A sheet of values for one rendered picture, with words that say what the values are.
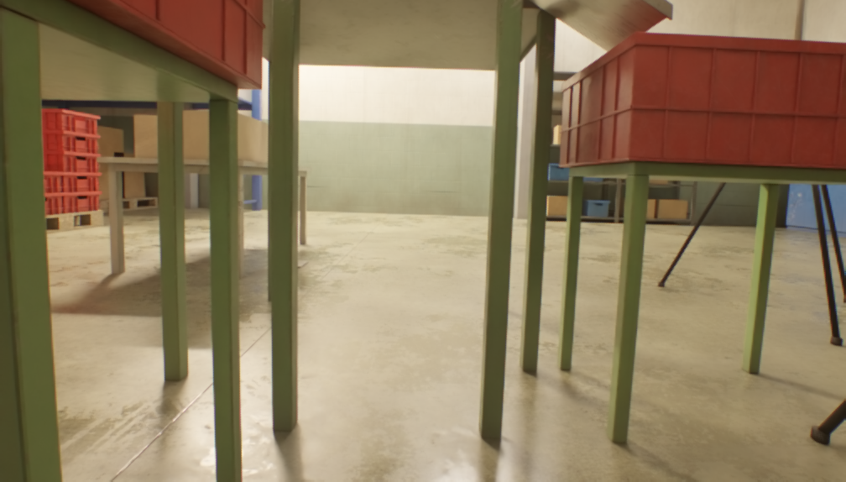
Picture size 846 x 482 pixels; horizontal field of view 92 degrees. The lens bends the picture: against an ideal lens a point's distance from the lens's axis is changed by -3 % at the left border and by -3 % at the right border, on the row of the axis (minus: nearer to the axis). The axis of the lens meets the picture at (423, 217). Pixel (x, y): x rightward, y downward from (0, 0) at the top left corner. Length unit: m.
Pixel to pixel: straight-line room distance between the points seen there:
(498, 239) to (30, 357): 0.64
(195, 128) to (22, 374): 1.91
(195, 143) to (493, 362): 1.77
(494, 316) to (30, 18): 0.73
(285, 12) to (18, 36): 0.53
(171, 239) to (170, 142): 0.22
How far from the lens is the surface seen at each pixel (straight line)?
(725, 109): 0.92
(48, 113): 4.52
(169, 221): 1.12
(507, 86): 0.80
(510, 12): 0.84
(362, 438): 0.91
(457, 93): 6.26
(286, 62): 0.84
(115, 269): 2.52
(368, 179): 6.18
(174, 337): 1.18
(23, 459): 0.43
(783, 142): 0.99
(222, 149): 0.65
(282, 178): 0.81
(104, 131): 6.57
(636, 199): 0.86
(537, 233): 1.12
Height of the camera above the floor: 0.49
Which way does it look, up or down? 5 degrees down
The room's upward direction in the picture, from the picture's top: 2 degrees clockwise
